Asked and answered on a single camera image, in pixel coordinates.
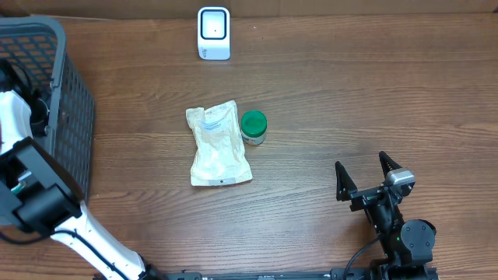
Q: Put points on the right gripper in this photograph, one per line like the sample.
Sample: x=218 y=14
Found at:
x=346 y=186

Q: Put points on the green lid jar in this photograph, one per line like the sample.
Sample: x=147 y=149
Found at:
x=254 y=126

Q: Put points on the beige powder pouch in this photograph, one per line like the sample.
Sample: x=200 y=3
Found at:
x=220 y=155

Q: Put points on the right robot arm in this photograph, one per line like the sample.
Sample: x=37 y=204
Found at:
x=407 y=245

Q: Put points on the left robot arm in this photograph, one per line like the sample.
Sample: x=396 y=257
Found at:
x=39 y=196

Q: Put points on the white barcode scanner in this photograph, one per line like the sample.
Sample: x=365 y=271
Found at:
x=214 y=33

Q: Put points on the grey plastic mesh basket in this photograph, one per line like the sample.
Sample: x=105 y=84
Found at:
x=35 y=46

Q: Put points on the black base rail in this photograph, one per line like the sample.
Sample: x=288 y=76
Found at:
x=264 y=276

